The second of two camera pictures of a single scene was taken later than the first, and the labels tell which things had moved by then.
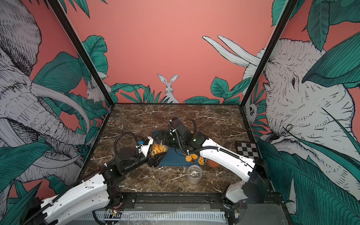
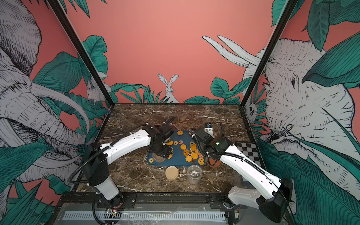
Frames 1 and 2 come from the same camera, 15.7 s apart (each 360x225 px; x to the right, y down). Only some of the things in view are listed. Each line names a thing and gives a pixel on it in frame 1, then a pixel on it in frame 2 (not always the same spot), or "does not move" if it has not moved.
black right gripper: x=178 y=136 -> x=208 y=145
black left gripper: x=153 y=161 -> x=166 y=152
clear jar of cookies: x=194 y=174 does not move
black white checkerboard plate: x=249 y=149 does not move
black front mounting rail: x=256 y=200 does not move
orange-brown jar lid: x=213 y=164 does not move
